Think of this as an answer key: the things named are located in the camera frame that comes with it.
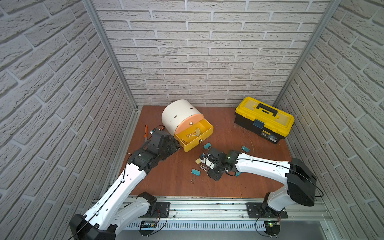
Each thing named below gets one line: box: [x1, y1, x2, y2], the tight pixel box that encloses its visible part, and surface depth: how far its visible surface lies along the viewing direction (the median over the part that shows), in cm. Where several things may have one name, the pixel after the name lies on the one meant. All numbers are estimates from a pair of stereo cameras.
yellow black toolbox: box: [234, 96, 295, 144], surface depth 97 cm
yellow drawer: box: [174, 118, 214, 153], surface depth 87 cm
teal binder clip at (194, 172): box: [190, 168, 201, 184], surface depth 87 cm
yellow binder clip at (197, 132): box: [186, 127, 201, 138], surface depth 94 cm
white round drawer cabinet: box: [161, 99, 204, 137], surface depth 90 cm
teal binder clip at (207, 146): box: [203, 142, 212, 150], surface depth 99 cm
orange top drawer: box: [174, 113, 204, 136], surface depth 83 cm
